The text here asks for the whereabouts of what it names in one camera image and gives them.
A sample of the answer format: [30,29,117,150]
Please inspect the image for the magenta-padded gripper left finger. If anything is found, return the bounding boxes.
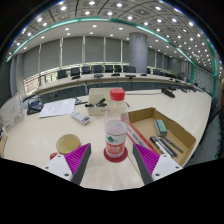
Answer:
[43,142,92,186]

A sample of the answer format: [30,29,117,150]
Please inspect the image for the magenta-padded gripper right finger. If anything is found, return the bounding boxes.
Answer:
[132,142,184,186]

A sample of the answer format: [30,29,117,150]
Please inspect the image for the clear red-capped water bottle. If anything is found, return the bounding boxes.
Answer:
[103,87,130,159]

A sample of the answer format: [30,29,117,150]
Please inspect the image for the black marker pen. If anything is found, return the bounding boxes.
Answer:
[155,136,179,158]
[162,135,185,155]
[149,135,169,158]

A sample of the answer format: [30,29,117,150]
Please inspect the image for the brown cardboard box red side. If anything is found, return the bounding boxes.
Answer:
[127,106,197,168]

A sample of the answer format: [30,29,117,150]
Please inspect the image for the green whiteboard eraser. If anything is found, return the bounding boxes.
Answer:
[154,119,168,137]

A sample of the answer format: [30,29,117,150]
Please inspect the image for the white remote control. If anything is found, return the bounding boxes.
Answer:
[71,111,91,126]

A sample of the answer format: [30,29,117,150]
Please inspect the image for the white printed paper sheets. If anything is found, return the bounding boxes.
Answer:
[38,98,77,119]

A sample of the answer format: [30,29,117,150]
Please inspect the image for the small beige open box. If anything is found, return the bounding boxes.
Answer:
[87,87,118,117]

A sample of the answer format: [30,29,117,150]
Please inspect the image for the black desk microphone unit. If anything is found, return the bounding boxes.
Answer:
[161,87,176,99]

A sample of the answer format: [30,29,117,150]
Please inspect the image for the black office chairs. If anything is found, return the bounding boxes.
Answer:
[56,64,201,91]

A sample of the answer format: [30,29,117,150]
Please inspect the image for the long curved conference desk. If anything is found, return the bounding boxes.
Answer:
[33,72,201,104]

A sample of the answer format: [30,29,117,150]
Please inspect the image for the round ceiling lights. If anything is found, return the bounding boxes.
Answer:
[13,0,224,68]

